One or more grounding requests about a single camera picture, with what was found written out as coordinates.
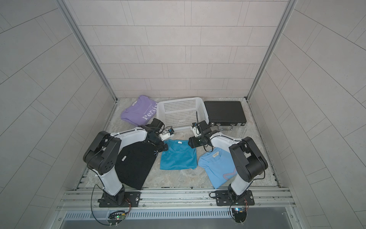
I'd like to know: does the left circuit board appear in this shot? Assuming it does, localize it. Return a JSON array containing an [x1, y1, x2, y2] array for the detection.
[[107, 210, 126, 226]]

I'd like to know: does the right circuit board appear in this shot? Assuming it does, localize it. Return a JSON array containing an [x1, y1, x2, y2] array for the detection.
[[231, 208, 247, 223]]

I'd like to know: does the teal t-shirt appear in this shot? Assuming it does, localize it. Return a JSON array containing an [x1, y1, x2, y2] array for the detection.
[[160, 139, 197, 170]]

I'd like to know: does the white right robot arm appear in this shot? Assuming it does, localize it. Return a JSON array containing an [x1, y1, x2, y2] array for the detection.
[[188, 121, 268, 204]]

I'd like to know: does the circuit board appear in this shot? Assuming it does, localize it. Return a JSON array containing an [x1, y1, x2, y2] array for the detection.
[[231, 208, 247, 223], [107, 210, 126, 226]]

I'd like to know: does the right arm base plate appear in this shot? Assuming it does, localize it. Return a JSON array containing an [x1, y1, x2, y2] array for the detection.
[[210, 190, 255, 206]]

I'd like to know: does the black t-shirt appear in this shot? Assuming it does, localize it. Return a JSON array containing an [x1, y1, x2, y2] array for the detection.
[[115, 142, 157, 190]]

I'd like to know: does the white plastic laundry basket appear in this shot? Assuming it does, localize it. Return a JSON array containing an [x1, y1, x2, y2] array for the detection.
[[156, 97, 209, 131]]

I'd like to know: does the purple folded t-shirt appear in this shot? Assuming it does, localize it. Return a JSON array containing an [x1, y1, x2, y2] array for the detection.
[[121, 95, 157, 126]]

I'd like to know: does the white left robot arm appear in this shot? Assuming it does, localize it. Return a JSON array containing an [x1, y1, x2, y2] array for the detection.
[[83, 118, 174, 208]]

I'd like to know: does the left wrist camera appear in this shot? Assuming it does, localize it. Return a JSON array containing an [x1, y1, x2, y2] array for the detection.
[[159, 128, 174, 141]]

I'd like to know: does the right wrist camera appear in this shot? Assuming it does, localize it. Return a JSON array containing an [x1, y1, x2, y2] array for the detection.
[[191, 123, 200, 137]]

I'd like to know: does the aluminium mounting rail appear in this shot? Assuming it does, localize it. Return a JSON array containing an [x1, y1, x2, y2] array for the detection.
[[56, 187, 295, 210]]

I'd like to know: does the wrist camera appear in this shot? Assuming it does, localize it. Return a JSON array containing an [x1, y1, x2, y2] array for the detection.
[[159, 128, 174, 141], [191, 123, 200, 137]]

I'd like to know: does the black hard case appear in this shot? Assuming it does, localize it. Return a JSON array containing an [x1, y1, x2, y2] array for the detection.
[[204, 101, 247, 127]]

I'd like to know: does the light blue t-shirt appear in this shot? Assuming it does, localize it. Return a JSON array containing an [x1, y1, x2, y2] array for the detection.
[[198, 148, 237, 189]]

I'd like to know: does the left black cable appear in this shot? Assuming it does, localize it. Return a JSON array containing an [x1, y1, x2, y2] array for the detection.
[[90, 183, 115, 226]]

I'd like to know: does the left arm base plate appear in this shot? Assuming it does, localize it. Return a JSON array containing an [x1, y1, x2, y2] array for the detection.
[[98, 191, 141, 208]]

